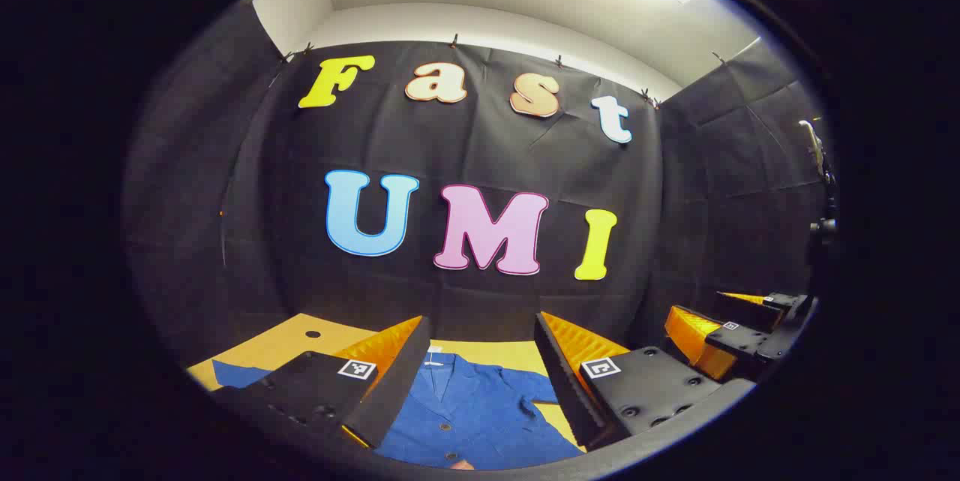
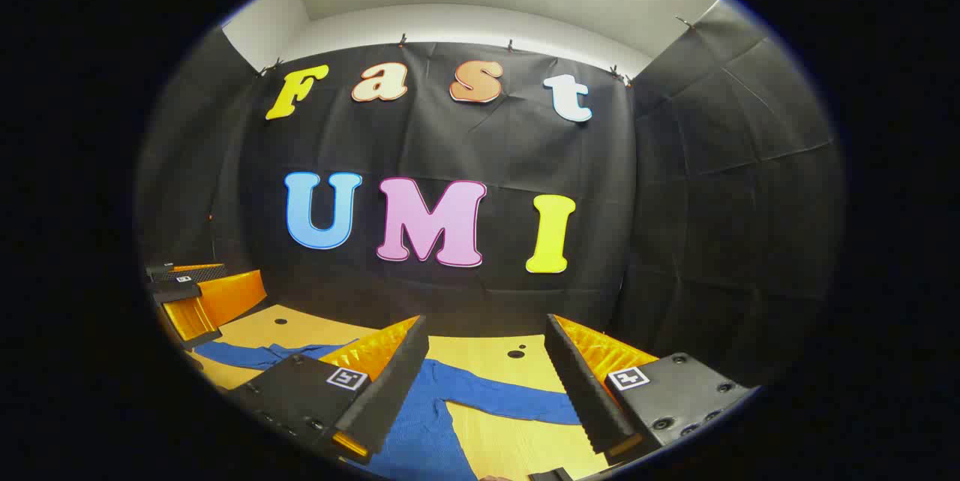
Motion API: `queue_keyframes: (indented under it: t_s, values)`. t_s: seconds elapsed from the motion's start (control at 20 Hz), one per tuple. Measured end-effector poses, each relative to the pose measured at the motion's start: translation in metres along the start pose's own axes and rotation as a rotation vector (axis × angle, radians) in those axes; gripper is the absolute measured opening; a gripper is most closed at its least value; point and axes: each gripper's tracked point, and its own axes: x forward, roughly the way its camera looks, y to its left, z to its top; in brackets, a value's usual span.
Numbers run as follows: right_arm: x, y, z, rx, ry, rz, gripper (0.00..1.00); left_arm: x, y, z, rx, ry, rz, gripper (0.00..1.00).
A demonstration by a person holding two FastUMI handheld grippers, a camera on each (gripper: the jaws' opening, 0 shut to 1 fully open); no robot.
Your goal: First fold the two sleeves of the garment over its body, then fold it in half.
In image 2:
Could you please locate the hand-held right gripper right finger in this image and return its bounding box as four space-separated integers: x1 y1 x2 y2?
545 314 757 467

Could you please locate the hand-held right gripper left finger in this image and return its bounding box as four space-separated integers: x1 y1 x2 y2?
225 314 430 463

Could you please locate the blue jacket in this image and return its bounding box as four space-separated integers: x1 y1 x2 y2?
193 338 586 480

